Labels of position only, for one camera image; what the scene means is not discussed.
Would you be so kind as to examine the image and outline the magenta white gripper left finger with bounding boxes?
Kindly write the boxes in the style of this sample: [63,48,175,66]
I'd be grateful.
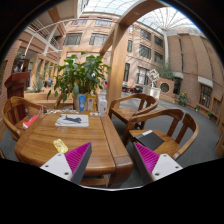
[41,142,92,185]

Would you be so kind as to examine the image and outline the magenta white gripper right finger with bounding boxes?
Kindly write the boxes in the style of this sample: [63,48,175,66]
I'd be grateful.
[133,143,182,182]

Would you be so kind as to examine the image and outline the grey mouse pad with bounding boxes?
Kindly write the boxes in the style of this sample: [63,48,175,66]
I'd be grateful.
[55,114,89,127]

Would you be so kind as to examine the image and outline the black notebook on chair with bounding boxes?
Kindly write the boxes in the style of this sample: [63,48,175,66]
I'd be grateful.
[134,130,164,150]

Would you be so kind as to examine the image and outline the wooden table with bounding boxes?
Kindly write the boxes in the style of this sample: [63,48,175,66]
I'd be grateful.
[14,114,133,188]

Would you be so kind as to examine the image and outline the wooden chair near right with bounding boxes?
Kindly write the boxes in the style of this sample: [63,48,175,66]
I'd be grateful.
[122,109,199,160]

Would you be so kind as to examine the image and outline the wooden chair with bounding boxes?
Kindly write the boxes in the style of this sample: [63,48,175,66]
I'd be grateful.
[108,93,158,124]
[122,109,199,160]
[2,96,46,141]

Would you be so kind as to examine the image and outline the wooden chair far right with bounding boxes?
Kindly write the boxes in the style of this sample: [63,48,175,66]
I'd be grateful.
[108,93,158,124]

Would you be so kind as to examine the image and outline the red book on chair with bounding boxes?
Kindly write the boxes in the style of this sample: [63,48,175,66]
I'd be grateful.
[23,115,39,129]

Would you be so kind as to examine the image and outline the blue tube bottle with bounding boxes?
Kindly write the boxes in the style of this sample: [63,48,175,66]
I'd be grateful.
[79,95,86,112]

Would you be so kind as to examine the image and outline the white sanitizer bottle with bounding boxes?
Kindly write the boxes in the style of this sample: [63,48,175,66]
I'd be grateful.
[98,94,107,115]

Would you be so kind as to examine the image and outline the yellow bottle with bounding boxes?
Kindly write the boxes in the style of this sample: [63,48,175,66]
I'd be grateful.
[87,90,96,112]

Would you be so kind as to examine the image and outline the wooden chair left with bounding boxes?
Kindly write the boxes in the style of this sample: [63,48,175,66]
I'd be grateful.
[2,96,46,141]

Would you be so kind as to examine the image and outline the green potted plant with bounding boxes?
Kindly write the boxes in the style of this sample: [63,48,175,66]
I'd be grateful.
[54,54,110,109]

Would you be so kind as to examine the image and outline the white sculpture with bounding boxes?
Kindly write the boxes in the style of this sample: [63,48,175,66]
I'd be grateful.
[147,69,159,87]

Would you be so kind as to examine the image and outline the wooden pillar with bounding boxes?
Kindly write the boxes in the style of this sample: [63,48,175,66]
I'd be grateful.
[100,0,164,104]

